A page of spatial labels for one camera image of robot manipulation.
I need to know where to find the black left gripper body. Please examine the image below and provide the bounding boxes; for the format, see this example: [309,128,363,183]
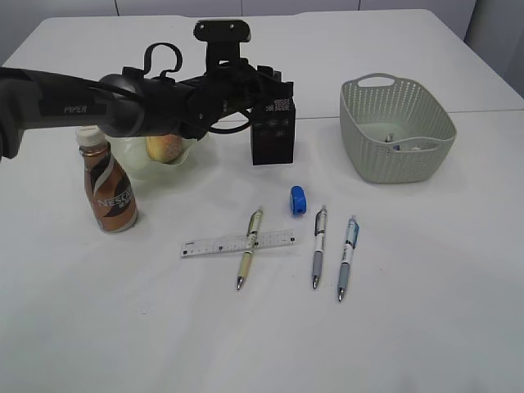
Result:
[183,41,294,134]

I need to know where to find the clear plastic ruler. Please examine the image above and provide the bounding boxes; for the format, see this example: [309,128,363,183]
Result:
[180,230,297,258]

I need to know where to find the grey retractable pen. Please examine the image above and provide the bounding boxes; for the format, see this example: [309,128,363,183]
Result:
[312,205,328,290]

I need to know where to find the blue pencil sharpener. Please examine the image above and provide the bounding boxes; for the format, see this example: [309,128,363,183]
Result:
[290,185,307,216]

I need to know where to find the beige retractable pen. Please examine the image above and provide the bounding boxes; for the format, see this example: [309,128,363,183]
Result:
[237,206,264,291]

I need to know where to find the black mesh pen holder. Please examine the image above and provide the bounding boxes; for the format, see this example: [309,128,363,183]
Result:
[251,97,296,165]

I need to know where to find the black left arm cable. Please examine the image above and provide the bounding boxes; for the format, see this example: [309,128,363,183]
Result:
[141,42,255,136]

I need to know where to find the light blue retractable pen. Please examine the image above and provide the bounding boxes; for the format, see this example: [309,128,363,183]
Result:
[337,215,359,302]

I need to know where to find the brown Nescafe coffee bottle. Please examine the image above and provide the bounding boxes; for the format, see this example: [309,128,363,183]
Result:
[76,126,138,233]

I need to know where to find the green glass wavy plate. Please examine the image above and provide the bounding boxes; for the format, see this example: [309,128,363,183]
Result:
[106,134,210,180]

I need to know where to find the green plastic woven basket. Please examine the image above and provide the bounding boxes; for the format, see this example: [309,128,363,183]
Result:
[339,73,457,184]

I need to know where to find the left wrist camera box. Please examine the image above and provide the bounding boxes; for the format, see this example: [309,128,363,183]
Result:
[193,19,251,43]

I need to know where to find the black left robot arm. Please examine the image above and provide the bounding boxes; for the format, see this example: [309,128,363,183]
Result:
[1,41,296,159]

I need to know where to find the sugared bread bun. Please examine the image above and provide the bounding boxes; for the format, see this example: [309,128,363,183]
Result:
[146,134,183,163]

